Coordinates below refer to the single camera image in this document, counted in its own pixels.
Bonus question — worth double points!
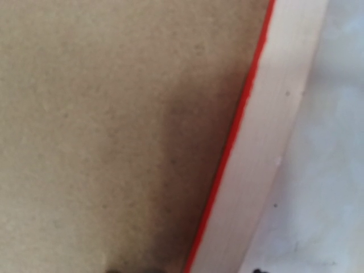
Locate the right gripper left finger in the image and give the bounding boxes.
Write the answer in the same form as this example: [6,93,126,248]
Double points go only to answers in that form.
[105,269,122,273]

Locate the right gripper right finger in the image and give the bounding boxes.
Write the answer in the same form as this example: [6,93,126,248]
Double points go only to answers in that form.
[251,268,269,273]

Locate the brown cardboard backing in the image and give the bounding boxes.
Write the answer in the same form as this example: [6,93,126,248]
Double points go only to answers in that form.
[1,1,268,272]

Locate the red wooden picture frame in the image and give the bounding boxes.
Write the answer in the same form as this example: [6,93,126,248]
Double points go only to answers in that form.
[184,1,328,272]

